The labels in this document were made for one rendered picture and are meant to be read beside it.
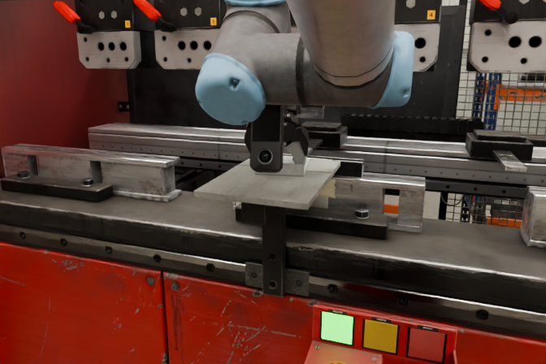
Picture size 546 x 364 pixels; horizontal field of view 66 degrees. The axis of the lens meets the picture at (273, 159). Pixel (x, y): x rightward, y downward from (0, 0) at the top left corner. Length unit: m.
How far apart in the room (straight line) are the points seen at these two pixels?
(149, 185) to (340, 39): 0.78
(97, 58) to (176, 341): 0.64
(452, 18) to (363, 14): 1.06
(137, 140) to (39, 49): 0.40
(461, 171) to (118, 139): 0.97
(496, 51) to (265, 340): 0.66
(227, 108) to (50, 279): 0.79
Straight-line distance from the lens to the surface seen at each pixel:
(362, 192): 0.84
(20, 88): 1.42
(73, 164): 1.15
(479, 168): 1.08
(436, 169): 1.08
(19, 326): 1.30
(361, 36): 0.31
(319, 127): 1.04
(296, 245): 0.77
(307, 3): 0.27
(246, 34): 0.46
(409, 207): 0.84
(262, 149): 0.60
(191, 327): 0.96
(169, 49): 0.92
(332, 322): 0.67
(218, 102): 0.44
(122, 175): 1.06
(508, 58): 0.79
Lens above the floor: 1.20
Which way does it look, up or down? 13 degrees down
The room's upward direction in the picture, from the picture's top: straight up
